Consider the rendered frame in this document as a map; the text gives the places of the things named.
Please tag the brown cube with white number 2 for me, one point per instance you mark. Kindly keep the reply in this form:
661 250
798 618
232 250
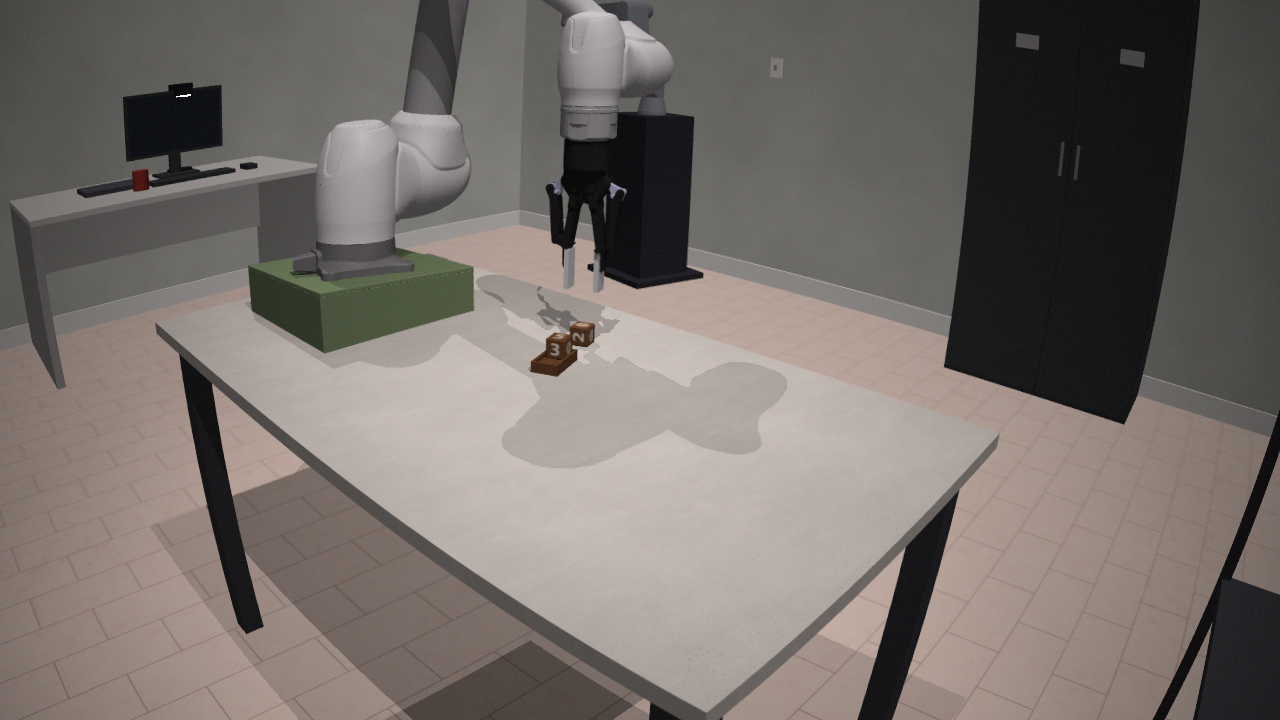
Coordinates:
583 333

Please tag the brown wooden cube with white digits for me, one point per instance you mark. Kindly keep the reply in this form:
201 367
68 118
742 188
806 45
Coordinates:
558 346

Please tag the brown rectangular tray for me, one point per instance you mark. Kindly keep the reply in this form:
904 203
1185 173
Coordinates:
548 366

